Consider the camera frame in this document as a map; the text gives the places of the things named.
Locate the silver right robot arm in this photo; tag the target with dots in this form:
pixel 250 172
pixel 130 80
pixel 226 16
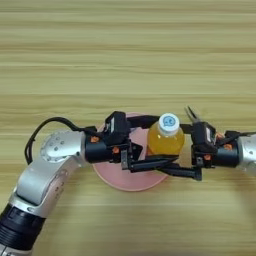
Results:
pixel 248 153

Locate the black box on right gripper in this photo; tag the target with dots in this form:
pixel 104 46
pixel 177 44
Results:
pixel 203 136

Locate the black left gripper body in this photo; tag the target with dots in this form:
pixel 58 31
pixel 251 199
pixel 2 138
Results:
pixel 98 151

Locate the orange juice bottle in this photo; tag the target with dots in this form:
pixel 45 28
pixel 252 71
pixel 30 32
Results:
pixel 165 141

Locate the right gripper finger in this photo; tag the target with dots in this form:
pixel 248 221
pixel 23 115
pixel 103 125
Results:
pixel 187 128
pixel 180 171

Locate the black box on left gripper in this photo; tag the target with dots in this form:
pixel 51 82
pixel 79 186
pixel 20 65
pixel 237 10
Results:
pixel 116 128

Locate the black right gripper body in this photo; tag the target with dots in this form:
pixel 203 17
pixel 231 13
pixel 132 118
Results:
pixel 226 156

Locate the pink round plate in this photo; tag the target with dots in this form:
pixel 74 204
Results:
pixel 123 180

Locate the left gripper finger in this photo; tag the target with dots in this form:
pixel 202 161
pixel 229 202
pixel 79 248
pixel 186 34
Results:
pixel 140 121
pixel 146 164

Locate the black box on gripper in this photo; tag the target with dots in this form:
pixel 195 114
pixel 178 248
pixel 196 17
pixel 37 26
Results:
pixel 203 136
pixel 116 128

